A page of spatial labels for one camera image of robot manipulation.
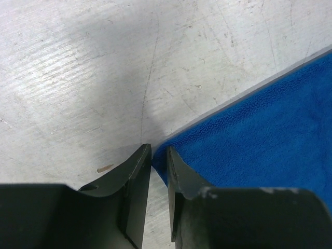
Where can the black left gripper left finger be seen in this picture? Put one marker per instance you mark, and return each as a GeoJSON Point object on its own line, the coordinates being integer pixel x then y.
{"type": "Point", "coordinates": [108, 212]}

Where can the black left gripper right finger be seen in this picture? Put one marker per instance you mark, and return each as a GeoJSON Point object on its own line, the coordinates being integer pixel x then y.
{"type": "Point", "coordinates": [205, 216]}

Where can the blue towel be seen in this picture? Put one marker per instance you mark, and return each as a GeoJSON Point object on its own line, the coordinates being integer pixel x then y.
{"type": "Point", "coordinates": [278, 137]}

